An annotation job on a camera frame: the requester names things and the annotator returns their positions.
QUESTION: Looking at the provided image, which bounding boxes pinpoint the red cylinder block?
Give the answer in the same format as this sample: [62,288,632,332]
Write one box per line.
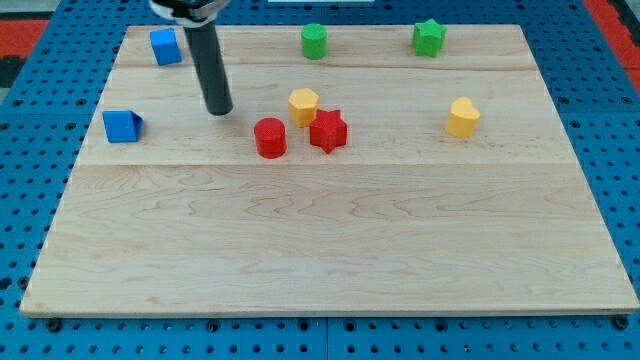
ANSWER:
[254,117,287,159]

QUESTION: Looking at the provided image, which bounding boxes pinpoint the light wooden board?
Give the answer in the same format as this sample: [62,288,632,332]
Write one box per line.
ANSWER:
[20,25,639,319]

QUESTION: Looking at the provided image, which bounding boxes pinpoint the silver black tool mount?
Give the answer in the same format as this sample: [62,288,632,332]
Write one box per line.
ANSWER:
[149,0,231,27]

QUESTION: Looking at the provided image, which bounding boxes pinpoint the green star block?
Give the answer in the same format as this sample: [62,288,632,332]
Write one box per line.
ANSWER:
[412,19,447,57]

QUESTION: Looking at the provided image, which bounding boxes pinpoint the yellow hexagon block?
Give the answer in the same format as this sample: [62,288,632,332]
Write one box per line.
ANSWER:
[288,88,320,128]

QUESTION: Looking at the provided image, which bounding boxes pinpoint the blue triangular prism block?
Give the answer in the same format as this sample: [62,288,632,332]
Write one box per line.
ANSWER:
[102,110,143,143]

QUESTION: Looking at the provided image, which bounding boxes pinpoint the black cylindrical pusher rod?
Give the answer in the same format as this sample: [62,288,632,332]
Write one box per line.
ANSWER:
[184,22,233,116]

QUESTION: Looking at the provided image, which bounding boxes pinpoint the red star block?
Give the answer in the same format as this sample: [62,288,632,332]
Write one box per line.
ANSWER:
[309,109,348,154]

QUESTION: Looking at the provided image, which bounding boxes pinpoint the blue cube block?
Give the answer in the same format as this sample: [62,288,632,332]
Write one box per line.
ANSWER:
[149,28,182,66]

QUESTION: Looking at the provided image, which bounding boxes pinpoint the yellow heart block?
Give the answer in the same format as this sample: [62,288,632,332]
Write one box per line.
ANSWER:
[444,97,481,139]

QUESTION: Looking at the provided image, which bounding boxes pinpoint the green cylinder block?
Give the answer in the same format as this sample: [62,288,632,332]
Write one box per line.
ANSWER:
[301,23,328,60]

